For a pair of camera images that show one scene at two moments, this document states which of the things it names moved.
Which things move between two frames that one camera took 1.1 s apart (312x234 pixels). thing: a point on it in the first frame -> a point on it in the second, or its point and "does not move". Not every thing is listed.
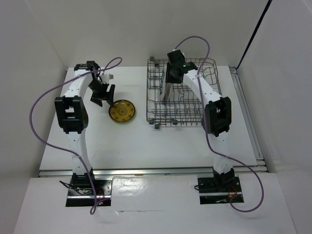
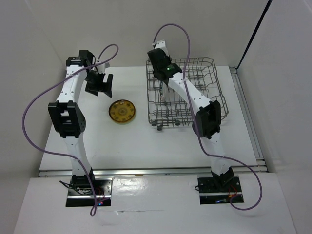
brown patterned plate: [122, 111] does not move
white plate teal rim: [169, 91] does not move
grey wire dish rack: [174, 103] does not move
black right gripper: [168, 79] -> [168, 58]
